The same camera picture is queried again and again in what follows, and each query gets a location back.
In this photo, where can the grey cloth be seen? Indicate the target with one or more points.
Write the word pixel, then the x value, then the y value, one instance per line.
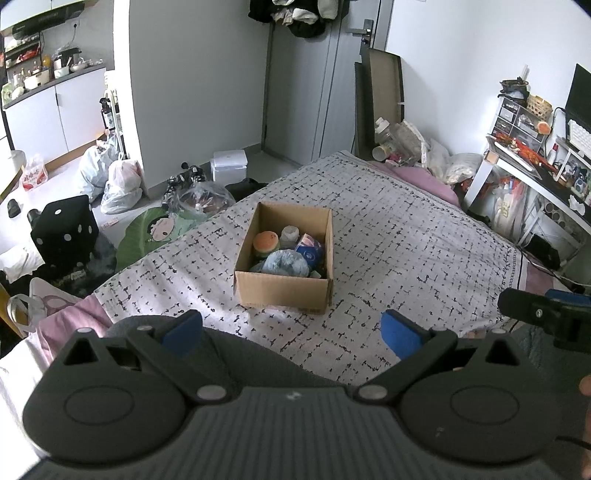
pixel 249 360

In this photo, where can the clear bag of bottles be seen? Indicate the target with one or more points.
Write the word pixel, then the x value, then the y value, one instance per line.
pixel 401 138

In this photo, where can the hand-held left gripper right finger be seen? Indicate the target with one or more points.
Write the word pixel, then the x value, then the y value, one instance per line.
pixel 400 334

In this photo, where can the grey door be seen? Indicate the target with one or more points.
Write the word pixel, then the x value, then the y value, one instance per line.
pixel 300 101

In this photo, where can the white rolling cart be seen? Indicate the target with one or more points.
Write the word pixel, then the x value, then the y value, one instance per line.
pixel 111 115

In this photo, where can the white plastic bag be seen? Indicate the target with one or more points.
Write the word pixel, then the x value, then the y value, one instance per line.
pixel 121 187
pixel 97 166

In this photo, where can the white cloth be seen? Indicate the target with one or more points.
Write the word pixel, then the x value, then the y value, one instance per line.
pixel 14 397

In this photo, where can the white fluffy bundle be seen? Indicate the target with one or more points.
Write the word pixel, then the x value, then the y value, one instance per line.
pixel 450 166

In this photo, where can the person's right hand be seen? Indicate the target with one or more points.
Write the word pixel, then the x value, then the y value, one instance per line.
pixel 586 385

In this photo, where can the white kitchen cabinet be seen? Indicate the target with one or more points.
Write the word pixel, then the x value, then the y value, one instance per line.
pixel 69 110

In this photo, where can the wicker basket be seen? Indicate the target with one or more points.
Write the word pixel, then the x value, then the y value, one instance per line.
pixel 539 107

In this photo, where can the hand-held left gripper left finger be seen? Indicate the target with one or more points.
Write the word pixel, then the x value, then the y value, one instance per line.
pixel 182 332

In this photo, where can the white desk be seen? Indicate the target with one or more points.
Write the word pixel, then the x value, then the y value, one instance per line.
pixel 531 179

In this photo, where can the red and white bag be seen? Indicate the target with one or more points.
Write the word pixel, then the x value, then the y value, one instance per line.
pixel 33 174

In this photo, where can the clear drawer organizer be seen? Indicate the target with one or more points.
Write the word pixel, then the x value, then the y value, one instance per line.
pixel 512 117

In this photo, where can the dark fuzzy cloth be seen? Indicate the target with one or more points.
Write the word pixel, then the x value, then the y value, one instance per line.
pixel 99 265

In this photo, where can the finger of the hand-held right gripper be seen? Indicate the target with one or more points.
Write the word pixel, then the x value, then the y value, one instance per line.
pixel 570 296
pixel 521 304

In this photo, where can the white tote bag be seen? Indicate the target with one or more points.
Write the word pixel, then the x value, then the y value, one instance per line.
pixel 46 300

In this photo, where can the clear plastic bag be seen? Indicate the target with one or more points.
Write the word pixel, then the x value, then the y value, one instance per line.
pixel 205 198

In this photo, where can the range hood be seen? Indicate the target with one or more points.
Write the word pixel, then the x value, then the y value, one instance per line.
pixel 41 16

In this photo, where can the brown cardboard box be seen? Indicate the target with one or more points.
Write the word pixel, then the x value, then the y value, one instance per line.
pixel 277 295

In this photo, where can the black dice cushion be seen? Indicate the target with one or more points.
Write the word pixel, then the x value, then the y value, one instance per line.
pixel 64 235

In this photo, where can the green cartoon cushion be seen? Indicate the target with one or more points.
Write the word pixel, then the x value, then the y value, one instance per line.
pixel 138 240

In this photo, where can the black laptop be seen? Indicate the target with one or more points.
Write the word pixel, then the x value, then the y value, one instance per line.
pixel 581 97

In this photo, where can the hanging black and white clothes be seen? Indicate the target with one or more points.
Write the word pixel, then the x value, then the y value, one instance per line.
pixel 295 14

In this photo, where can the white trash bin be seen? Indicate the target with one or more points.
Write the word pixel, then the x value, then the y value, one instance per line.
pixel 228 165

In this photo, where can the white black-patterned blanket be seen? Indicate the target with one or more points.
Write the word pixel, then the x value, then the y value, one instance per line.
pixel 392 221

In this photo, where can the blue printed packet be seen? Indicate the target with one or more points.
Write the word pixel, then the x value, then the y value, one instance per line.
pixel 308 253

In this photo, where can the black flexible tripod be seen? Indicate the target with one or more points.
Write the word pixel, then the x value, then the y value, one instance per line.
pixel 184 177

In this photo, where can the flat cardboard sheet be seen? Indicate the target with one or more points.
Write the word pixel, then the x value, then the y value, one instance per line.
pixel 381 92

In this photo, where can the blue-grey plush toy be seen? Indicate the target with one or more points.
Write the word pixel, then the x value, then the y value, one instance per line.
pixel 286 263

